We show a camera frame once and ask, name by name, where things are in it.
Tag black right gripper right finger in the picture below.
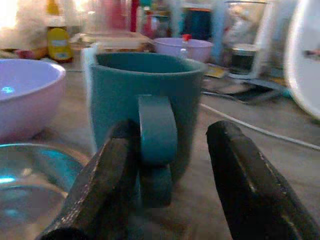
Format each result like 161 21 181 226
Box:
206 120 320 240

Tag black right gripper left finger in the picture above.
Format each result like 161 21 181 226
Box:
35 119 141 240

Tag clear glass bowl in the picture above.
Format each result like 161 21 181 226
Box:
0 142 89 227

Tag teal ceramic mug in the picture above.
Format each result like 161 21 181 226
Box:
89 52 207 208

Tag large lilac bowl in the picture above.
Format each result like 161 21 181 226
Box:
0 58 67 144

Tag white round plate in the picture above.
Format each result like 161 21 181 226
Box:
284 0 320 121

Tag clear lidded food container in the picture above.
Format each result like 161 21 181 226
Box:
69 31 154 54

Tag yellow bottle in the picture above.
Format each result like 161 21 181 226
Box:
46 0 74 63

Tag small lilac bowl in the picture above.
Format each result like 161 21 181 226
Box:
152 37 214 64

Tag small red-capped bottle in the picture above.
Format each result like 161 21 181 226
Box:
179 33 193 59

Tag white cable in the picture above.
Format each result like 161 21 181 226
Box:
200 102 320 151

